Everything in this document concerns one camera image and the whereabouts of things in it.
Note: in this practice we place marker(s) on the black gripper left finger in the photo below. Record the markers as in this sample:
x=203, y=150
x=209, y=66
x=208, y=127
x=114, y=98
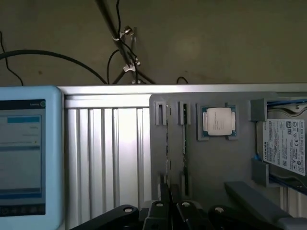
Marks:
x=156, y=215

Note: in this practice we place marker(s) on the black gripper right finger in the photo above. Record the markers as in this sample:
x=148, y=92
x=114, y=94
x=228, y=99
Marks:
x=187, y=215

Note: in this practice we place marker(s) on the green RAM stick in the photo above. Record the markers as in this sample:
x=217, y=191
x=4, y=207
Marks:
x=185, y=148

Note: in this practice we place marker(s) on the gray parts rack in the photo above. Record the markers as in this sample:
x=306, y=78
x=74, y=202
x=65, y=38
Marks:
x=216, y=163

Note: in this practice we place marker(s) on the silver CPU chip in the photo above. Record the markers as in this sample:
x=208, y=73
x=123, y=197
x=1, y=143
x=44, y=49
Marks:
x=219, y=122

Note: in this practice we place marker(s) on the silver Toshiba hard disk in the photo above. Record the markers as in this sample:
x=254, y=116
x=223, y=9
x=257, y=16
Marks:
x=283, y=143

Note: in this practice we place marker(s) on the light blue teach pendant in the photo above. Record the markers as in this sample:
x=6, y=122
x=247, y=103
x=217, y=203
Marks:
x=52, y=143

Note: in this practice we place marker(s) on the black tripod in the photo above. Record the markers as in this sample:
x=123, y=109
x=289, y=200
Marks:
x=120, y=45

